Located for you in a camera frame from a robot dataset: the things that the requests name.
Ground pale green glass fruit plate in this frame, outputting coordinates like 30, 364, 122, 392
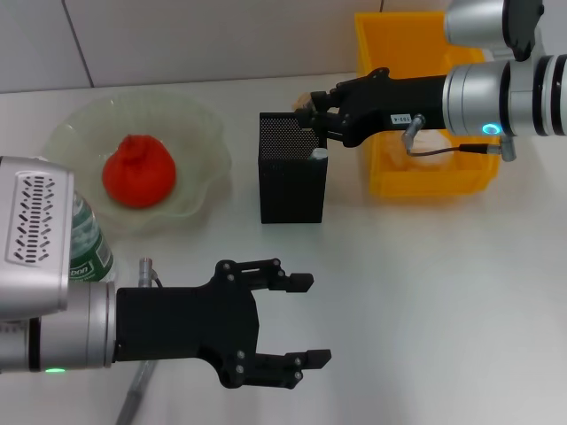
46, 95, 234, 238

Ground beige eraser with barcode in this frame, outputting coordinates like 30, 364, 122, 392
291, 91, 319, 112

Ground white paper ball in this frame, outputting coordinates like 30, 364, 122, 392
384, 127, 455, 173

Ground left gripper cable with plugs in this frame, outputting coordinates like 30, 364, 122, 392
137, 257, 166, 290

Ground clear bottle with green label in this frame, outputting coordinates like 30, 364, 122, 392
68, 189, 117, 284

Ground yellow plastic bin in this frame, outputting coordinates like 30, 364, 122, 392
353, 11, 502, 197

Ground black mesh pen holder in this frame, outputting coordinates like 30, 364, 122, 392
258, 111, 329, 225

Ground grey pen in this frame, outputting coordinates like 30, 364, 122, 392
115, 360, 155, 425

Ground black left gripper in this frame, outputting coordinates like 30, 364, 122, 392
113, 259, 334, 391

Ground orange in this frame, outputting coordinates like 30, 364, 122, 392
101, 134, 178, 209

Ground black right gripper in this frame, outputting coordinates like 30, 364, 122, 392
294, 67, 448, 150

